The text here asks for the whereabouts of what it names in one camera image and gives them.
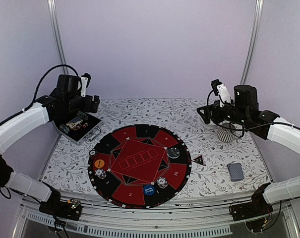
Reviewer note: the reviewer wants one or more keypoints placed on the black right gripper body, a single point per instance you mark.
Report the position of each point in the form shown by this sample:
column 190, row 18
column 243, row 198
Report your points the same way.
column 238, row 115

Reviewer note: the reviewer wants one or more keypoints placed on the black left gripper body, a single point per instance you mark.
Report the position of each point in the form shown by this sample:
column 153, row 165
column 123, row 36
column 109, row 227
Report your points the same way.
column 74, row 104

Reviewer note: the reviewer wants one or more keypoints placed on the clear dealer button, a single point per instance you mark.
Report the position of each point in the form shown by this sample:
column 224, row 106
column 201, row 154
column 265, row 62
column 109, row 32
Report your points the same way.
column 173, row 152

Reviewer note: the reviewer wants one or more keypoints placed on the orange big blind button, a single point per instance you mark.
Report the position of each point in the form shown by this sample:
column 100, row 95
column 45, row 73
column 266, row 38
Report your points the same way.
column 99, row 163

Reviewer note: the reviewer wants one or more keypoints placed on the blue card deck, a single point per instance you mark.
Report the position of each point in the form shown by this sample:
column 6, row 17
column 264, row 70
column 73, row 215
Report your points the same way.
column 235, row 172

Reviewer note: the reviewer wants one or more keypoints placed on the blue white chip stack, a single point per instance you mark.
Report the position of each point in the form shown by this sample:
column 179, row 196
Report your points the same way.
column 100, row 173
column 162, row 182

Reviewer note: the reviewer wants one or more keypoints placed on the blue small blind button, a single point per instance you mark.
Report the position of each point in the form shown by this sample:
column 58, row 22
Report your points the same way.
column 148, row 190

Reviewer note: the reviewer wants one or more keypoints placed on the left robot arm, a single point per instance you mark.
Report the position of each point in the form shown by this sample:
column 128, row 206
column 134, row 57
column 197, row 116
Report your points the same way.
column 30, row 118

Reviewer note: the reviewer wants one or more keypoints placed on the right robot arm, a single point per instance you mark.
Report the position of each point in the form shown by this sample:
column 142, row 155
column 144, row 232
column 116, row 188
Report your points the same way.
column 274, row 128

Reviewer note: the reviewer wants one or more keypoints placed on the chip row in case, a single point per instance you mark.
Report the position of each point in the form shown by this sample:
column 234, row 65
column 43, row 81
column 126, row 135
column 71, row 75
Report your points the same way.
column 83, row 116
column 64, row 129

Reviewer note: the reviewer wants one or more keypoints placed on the card deck in case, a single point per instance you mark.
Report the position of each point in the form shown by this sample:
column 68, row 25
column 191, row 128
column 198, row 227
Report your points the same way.
column 74, row 122

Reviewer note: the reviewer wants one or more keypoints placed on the red dice in case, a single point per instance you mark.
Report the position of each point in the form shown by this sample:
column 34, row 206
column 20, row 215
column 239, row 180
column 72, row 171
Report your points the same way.
column 81, row 126

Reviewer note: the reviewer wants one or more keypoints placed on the striped grey mug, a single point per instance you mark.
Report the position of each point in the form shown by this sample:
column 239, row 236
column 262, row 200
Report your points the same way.
column 227, row 132

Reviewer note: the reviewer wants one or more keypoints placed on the aluminium poker chip case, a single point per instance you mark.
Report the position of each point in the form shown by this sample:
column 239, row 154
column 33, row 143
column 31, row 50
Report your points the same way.
column 79, row 136

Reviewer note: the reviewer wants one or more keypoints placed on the black triangular card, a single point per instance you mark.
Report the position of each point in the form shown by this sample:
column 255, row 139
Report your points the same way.
column 199, row 160

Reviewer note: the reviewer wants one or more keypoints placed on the round red black poker mat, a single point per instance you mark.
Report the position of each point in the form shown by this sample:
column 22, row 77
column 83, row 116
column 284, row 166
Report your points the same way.
column 136, row 156

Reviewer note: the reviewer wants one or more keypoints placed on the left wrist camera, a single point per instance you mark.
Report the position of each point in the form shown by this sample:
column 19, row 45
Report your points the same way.
column 85, row 80

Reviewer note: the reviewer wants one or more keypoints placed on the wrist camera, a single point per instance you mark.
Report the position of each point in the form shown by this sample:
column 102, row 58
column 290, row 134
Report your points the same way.
column 85, row 80
column 221, row 91

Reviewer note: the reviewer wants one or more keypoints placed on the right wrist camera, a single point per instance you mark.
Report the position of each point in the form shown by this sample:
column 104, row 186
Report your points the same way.
column 221, row 91

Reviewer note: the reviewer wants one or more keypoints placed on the right aluminium corner post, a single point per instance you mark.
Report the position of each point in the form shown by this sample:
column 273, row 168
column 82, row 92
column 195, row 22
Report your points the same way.
column 253, row 39

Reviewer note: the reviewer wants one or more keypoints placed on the aluminium corner post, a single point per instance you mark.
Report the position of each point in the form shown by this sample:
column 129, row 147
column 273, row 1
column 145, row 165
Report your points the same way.
column 253, row 39
column 56, row 30

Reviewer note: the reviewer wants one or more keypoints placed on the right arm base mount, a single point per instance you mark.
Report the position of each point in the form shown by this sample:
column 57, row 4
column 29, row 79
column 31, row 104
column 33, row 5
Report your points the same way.
column 256, row 207

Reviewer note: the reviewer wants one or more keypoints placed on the left aluminium corner post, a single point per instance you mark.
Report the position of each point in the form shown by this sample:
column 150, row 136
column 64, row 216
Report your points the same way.
column 56, row 30

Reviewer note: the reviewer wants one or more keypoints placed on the front aluminium rail frame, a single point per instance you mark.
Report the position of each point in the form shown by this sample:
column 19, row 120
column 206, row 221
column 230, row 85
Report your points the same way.
column 194, row 217

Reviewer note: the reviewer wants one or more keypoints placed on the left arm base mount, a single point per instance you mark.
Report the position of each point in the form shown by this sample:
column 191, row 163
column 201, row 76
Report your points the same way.
column 70, row 209

